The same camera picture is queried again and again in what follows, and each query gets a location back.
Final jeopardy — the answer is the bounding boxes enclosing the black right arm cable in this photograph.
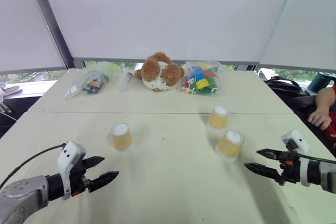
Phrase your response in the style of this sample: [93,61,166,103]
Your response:
[299,155,336,163]

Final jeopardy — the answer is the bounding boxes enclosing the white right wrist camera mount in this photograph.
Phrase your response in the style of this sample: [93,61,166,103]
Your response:
[280,129,312,187]

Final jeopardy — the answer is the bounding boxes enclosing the yellow paper cup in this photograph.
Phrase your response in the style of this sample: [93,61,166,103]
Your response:
[108,123,133,155]
[206,106,230,133]
[215,130,246,163]

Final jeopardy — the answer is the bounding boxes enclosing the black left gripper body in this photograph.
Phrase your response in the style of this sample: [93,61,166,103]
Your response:
[69,157,92,197]

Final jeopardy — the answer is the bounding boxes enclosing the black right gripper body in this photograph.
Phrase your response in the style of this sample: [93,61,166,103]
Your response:
[278,150,302,186]

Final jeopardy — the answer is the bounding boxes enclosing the teal drinking bottle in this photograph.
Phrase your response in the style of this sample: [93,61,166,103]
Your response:
[305,71,336,95]

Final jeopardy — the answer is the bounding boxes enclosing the bag of colourful building blocks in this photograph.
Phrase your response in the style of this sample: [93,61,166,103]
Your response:
[180,60,227,97]

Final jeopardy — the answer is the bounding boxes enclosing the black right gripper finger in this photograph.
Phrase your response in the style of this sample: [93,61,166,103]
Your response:
[244,163,284,183]
[256,148,281,160]

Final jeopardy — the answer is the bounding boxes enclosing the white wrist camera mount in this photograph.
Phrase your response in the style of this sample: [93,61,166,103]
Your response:
[56,141,87,201]
[280,129,312,187]

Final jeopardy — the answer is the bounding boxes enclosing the dark grey window post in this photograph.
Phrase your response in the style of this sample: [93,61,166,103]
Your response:
[25,0,76,69]

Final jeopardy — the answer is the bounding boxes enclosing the bystander's red clothing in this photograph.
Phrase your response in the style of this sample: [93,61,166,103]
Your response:
[322,84,336,138]

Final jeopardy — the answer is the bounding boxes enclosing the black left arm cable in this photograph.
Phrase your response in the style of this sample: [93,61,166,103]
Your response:
[0,143,67,191]

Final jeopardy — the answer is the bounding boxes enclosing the black bag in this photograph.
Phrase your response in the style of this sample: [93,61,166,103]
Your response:
[264,76,320,120]

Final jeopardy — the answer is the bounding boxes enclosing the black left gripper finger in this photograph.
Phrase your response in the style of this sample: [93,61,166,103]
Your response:
[84,156,106,168]
[87,170,120,193]

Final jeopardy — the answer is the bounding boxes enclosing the clear plastic tube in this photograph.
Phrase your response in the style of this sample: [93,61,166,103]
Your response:
[118,71,135,92]

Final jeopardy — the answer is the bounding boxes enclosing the bystander's bare hand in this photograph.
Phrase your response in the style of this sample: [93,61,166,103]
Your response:
[307,108,332,130]

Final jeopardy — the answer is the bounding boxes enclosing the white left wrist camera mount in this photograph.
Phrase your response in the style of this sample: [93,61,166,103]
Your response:
[56,141,87,201]

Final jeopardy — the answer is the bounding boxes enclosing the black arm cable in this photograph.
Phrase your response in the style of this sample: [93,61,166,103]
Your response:
[299,155,336,163]
[0,143,67,191]

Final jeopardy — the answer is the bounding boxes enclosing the brown and white plush toy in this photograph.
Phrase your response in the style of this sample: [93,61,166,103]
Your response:
[134,51,185,92]

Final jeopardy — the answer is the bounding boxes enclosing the clear bag of small parts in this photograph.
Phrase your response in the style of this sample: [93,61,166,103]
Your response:
[61,61,115,102]

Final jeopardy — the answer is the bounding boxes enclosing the grey shoes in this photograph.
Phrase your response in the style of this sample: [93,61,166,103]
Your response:
[0,82,24,97]

